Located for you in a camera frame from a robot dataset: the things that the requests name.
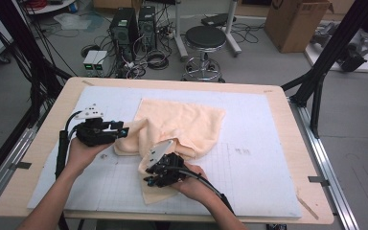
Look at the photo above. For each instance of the black frame strut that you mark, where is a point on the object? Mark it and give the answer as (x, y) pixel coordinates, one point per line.
(19, 41)
(329, 54)

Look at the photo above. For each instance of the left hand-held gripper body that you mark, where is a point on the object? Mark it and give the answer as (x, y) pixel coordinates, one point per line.
(92, 131)

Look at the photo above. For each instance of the flat black floor box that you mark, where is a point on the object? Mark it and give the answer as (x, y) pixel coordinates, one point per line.
(217, 19)

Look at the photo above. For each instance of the white stand leg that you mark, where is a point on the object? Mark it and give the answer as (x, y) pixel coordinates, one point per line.
(180, 38)
(232, 35)

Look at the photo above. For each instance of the brown cardboard box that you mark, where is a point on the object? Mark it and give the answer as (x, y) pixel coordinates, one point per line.
(295, 27)

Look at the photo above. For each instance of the clear plastic bag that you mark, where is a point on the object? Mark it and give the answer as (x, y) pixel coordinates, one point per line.
(72, 21)

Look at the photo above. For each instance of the white power supply box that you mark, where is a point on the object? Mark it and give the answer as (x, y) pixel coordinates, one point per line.
(101, 62)
(89, 62)

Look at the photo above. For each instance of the peach towel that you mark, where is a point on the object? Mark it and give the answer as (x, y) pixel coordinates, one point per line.
(185, 124)

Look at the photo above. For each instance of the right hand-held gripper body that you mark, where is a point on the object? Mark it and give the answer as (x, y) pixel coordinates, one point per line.
(163, 159)

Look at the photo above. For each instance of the person's right hand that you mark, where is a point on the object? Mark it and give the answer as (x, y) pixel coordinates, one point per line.
(193, 187)

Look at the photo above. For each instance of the large black computer tower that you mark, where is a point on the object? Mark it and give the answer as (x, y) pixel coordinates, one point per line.
(123, 30)

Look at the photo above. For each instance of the thin wooden stick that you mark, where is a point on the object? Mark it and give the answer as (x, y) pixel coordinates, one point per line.
(307, 207)

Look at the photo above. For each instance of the grey tape strip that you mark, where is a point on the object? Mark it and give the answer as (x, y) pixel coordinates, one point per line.
(21, 165)
(318, 180)

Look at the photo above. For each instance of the person's left hand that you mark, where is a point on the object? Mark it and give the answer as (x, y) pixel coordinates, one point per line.
(84, 156)

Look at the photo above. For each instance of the aluminium rail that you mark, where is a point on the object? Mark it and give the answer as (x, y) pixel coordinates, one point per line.
(326, 166)
(3, 169)

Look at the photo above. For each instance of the black round stool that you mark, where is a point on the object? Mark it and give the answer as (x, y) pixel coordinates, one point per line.
(205, 37)

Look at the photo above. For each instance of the round white table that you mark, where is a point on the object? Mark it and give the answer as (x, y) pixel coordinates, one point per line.
(49, 7)

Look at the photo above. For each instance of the white grid mat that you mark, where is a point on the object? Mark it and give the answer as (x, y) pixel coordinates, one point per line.
(255, 179)

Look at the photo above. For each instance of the grey robot parts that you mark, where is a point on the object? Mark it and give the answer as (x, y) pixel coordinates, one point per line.
(351, 56)

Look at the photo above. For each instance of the slim black computer tower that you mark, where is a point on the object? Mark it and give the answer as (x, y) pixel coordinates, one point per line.
(147, 25)

